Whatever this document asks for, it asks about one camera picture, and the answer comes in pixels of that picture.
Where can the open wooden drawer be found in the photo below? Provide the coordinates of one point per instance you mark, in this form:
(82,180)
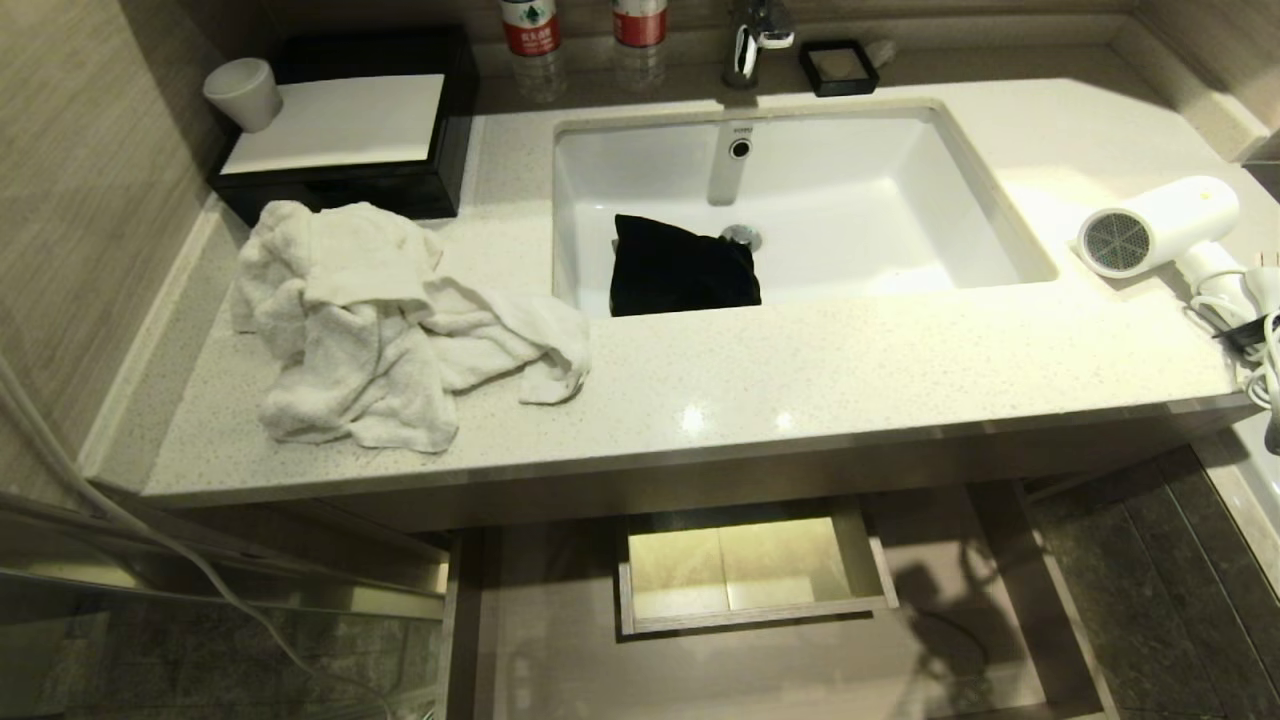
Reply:
(750,570)

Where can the white hair dryer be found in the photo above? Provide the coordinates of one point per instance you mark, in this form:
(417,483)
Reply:
(1160,225)

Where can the black cloth bag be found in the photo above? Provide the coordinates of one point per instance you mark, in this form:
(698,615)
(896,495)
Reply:
(680,275)

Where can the chrome sink drain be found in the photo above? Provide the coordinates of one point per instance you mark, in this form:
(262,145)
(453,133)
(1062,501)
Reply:
(741,237)

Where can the white ceramic sink basin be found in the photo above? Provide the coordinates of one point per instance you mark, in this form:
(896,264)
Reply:
(850,200)

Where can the white crumpled towel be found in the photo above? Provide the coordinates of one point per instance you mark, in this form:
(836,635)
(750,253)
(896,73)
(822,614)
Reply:
(350,330)

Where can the black tray box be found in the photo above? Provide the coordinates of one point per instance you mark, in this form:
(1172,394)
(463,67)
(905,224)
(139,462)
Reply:
(400,180)

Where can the chrome faucet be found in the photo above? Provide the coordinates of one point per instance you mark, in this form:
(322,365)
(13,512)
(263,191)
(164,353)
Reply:
(745,50)

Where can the water bottle with red label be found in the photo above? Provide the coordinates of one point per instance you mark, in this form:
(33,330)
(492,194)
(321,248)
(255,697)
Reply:
(640,20)
(531,30)

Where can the black square soap dish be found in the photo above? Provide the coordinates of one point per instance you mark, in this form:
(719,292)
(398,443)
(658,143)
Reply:
(838,67)

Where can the white paper sheet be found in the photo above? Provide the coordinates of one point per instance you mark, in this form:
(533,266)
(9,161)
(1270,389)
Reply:
(335,122)

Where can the white ceramic cup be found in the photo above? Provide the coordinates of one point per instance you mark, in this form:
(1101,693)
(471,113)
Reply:
(245,92)

